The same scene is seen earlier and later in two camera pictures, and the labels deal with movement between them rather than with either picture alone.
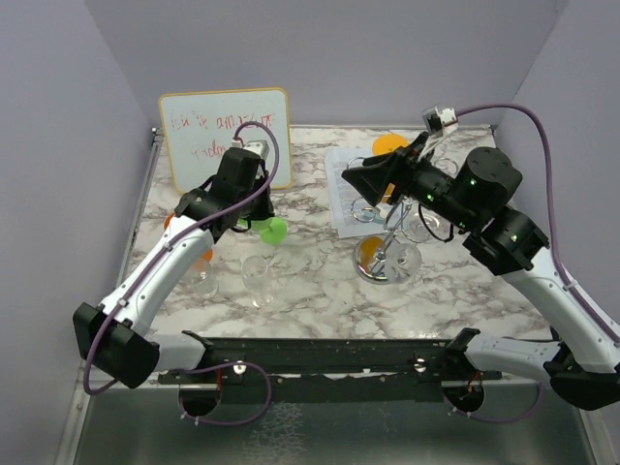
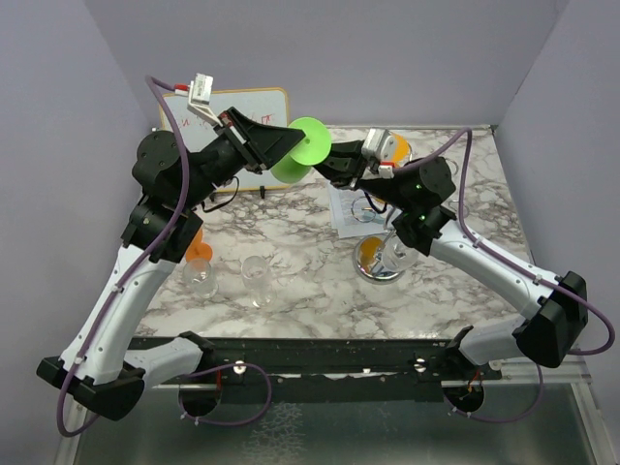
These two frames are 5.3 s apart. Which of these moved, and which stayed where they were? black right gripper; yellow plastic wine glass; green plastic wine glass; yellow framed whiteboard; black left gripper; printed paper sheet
Moved: green plastic wine glass; black left gripper; black right gripper; yellow plastic wine glass
Stayed: yellow framed whiteboard; printed paper sheet
